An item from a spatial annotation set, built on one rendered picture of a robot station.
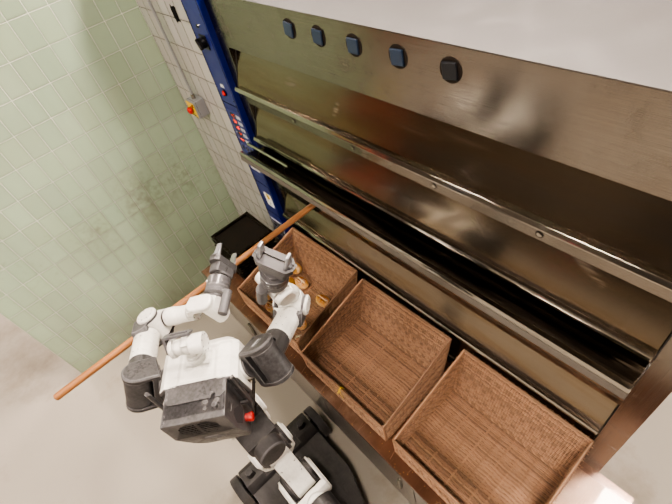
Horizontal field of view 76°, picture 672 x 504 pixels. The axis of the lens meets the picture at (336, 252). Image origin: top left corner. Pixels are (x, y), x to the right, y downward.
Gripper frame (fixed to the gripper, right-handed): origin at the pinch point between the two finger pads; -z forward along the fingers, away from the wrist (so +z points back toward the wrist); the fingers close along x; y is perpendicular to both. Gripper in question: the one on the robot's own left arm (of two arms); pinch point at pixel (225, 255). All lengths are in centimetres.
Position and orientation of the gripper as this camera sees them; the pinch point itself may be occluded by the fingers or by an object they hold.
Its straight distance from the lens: 174.7
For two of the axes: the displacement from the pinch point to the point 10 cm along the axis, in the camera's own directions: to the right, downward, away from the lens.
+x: 5.3, 4.9, 6.9
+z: -0.7, 8.4, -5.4
